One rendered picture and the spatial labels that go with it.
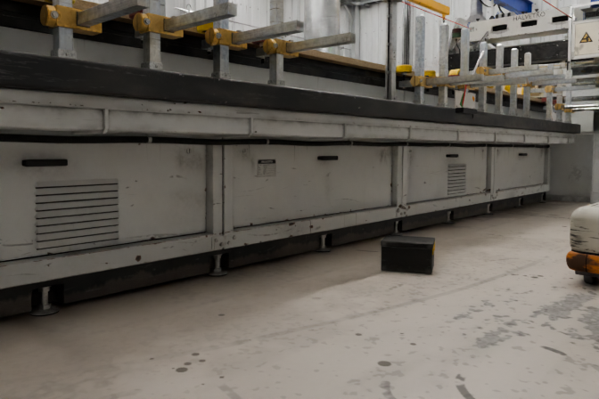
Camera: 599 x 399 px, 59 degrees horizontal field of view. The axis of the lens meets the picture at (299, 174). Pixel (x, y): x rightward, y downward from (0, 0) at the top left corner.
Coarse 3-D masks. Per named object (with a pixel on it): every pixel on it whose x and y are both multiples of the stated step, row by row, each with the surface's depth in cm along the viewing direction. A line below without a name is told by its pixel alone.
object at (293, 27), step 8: (280, 24) 152; (288, 24) 150; (296, 24) 148; (240, 32) 164; (248, 32) 162; (256, 32) 159; (264, 32) 157; (272, 32) 155; (280, 32) 152; (288, 32) 151; (296, 32) 151; (240, 40) 164; (248, 40) 163; (256, 40) 163; (208, 48) 176
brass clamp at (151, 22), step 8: (136, 16) 145; (144, 16) 144; (152, 16) 146; (160, 16) 147; (136, 24) 145; (144, 24) 144; (152, 24) 146; (160, 24) 148; (144, 32) 147; (160, 32) 148; (168, 32) 150; (176, 32) 152
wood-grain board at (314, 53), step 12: (12, 0) 140; (24, 0) 140; (36, 0) 140; (84, 0) 149; (204, 36) 183; (324, 60) 232; (336, 60) 234; (348, 60) 241; (360, 60) 248; (384, 72) 270; (396, 72) 271
